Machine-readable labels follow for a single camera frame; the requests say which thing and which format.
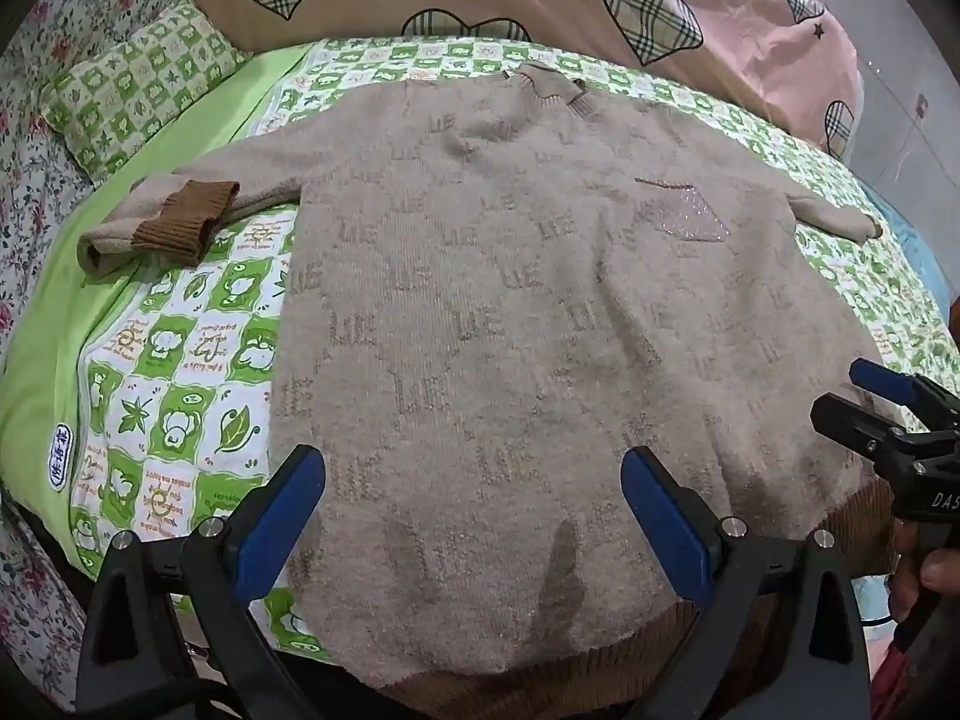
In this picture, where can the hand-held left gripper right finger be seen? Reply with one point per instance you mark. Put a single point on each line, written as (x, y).
(664, 521)

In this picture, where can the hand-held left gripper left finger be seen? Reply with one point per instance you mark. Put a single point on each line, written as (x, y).
(289, 514)

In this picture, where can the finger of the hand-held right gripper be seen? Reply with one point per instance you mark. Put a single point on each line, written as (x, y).
(892, 379)
(847, 420)

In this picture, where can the beige knit sweater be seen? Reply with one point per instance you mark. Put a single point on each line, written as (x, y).
(525, 315)

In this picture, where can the person's right hand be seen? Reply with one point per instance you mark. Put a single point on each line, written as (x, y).
(941, 576)

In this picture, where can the light blue sheet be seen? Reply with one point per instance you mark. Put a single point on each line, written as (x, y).
(911, 240)

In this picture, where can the green checkered cartoon blanket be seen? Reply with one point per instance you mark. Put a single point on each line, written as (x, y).
(172, 360)

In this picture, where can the floral bedsheet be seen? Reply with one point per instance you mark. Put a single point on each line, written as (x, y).
(30, 165)

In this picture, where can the green checkered pillow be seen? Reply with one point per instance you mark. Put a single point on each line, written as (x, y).
(135, 90)

